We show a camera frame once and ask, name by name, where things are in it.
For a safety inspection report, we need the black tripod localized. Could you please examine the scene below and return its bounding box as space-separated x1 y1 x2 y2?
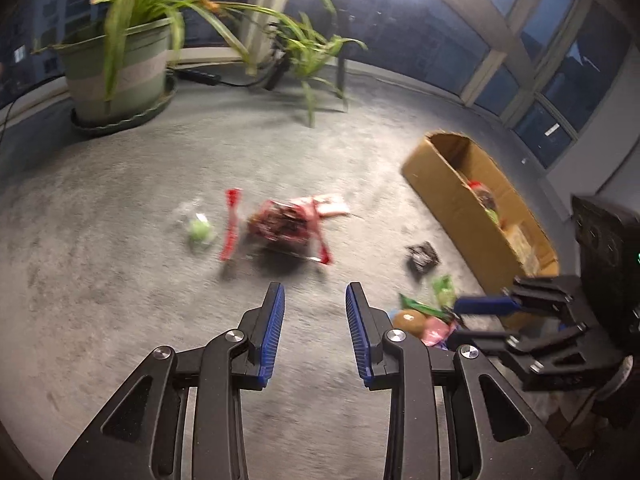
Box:
265 7 351 113

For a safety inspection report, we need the black inline cable remote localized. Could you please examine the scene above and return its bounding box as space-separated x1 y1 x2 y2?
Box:
176 67 223 86

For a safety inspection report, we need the green pot saucer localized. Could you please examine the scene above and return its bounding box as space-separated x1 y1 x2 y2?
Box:
70 75 178 137

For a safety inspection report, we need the small green candy packet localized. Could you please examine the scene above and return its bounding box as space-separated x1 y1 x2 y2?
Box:
431 274 457 311

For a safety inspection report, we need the cardboard box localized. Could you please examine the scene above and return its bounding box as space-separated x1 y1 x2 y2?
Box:
401 131 560 306

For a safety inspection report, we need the red date snack packet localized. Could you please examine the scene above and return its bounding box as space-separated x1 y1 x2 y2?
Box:
246 196 335 266
467 180 501 211

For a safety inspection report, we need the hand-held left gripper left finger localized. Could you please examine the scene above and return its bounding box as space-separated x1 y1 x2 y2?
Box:
52 281 287 480

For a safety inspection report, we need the small spider plantlet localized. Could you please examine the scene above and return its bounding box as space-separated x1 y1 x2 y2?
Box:
245 12 368 128

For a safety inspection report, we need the black candy packet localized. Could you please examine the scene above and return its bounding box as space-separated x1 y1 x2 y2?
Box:
405 241 442 275

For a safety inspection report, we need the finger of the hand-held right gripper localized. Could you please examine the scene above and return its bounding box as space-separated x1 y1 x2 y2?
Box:
447 322 598 392
452 275 583 318

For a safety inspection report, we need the sandwich bread pack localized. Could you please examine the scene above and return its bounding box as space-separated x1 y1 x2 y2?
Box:
502 222 543 273

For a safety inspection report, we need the pale green plant pot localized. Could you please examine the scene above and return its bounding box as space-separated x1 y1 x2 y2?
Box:
52 17 173 123

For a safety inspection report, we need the large spider plant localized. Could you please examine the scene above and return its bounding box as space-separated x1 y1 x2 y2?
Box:
32 0 336 106

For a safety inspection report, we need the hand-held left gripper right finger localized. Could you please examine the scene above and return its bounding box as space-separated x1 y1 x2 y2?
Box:
345 281 583 480

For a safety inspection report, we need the pink fruit print packet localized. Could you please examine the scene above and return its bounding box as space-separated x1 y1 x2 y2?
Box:
422 317 458 350

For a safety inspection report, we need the black ring light cable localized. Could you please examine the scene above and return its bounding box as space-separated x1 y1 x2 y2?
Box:
167 62 281 90

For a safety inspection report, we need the pink snack packet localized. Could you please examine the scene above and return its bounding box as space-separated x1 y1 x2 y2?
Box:
312 194 351 218

